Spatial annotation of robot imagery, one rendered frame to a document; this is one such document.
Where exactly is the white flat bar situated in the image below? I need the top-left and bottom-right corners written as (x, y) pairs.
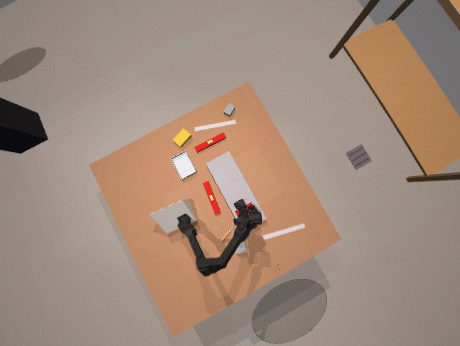
top-left (194, 120), bottom-right (236, 131)
top-left (263, 224), bottom-right (305, 240)

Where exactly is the yellow rectangular block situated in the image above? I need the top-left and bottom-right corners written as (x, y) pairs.
top-left (172, 128), bottom-right (191, 147)

